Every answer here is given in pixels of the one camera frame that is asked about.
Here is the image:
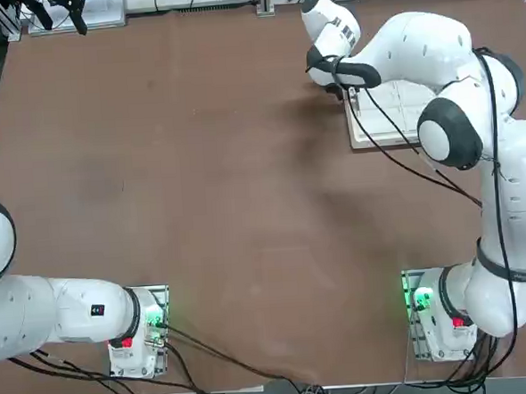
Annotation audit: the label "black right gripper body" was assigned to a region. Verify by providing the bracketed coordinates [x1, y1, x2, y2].
[321, 80, 347, 103]

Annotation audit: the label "white folding storage box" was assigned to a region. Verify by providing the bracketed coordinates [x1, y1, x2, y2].
[343, 78, 442, 152]

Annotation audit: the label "black right arm wrist cable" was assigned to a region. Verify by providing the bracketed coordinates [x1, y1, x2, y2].
[325, 47, 486, 216]

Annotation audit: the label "long black left base cable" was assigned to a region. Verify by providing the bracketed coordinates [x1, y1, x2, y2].
[161, 316, 323, 394]

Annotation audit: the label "black right base cables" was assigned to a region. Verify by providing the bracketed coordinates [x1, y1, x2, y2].
[402, 324, 503, 388]

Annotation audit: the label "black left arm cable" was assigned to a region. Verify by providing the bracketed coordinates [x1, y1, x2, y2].
[6, 337, 225, 394]

